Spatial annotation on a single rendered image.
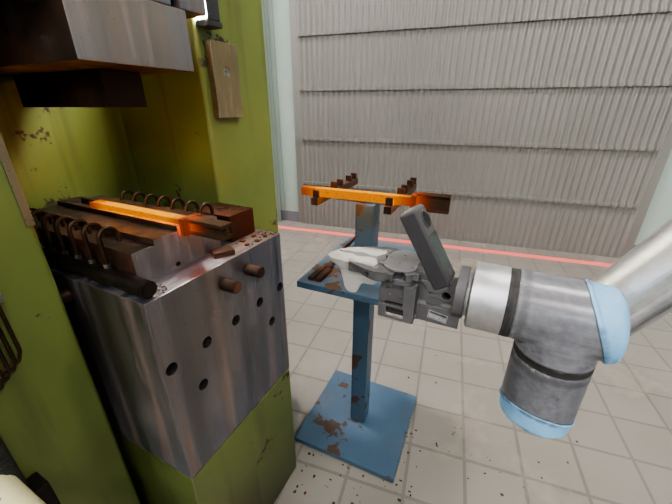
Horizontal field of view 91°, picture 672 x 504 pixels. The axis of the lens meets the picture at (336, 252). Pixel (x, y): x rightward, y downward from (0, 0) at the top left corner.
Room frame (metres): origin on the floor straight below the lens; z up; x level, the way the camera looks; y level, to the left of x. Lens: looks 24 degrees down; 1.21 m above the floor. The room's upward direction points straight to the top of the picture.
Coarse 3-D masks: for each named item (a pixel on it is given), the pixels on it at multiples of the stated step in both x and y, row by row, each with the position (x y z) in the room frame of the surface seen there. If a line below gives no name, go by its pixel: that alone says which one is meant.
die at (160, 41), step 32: (0, 0) 0.58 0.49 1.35; (32, 0) 0.55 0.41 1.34; (64, 0) 0.52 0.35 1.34; (96, 0) 0.56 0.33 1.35; (128, 0) 0.60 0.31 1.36; (0, 32) 0.60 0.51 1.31; (32, 32) 0.56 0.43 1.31; (64, 32) 0.52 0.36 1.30; (96, 32) 0.55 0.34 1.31; (128, 32) 0.59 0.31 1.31; (160, 32) 0.64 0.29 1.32; (0, 64) 0.61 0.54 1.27; (32, 64) 0.58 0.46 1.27; (64, 64) 0.58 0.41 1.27; (96, 64) 0.58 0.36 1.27; (128, 64) 0.58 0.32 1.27; (160, 64) 0.63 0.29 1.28; (192, 64) 0.69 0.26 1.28
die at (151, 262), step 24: (72, 216) 0.70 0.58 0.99; (96, 216) 0.70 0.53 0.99; (120, 216) 0.68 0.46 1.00; (144, 240) 0.57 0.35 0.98; (168, 240) 0.58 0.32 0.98; (192, 240) 0.63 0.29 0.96; (216, 240) 0.69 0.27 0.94; (120, 264) 0.54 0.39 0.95; (144, 264) 0.53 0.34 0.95; (168, 264) 0.57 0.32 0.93
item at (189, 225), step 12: (96, 204) 0.74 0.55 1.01; (108, 204) 0.73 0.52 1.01; (120, 204) 0.73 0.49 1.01; (144, 216) 0.67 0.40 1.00; (156, 216) 0.65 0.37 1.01; (168, 216) 0.64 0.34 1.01; (180, 216) 0.64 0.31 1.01; (192, 216) 0.62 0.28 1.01; (180, 228) 0.61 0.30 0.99; (192, 228) 0.62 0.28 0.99; (204, 228) 0.60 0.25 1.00; (216, 228) 0.58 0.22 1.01; (228, 228) 0.58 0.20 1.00
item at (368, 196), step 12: (312, 192) 0.93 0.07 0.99; (324, 192) 0.91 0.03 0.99; (336, 192) 0.90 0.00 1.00; (348, 192) 0.89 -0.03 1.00; (360, 192) 0.88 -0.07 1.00; (372, 192) 0.88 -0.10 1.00; (420, 192) 0.83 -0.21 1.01; (396, 204) 0.83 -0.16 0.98; (408, 204) 0.82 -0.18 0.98; (432, 204) 0.81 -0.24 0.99; (444, 204) 0.80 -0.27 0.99
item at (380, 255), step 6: (330, 252) 0.49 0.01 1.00; (348, 252) 0.48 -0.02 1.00; (354, 252) 0.47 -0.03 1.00; (360, 252) 0.47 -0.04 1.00; (366, 252) 0.47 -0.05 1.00; (372, 252) 0.47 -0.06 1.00; (378, 252) 0.47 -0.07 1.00; (384, 252) 0.47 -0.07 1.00; (378, 258) 0.46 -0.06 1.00; (384, 258) 0.46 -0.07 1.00
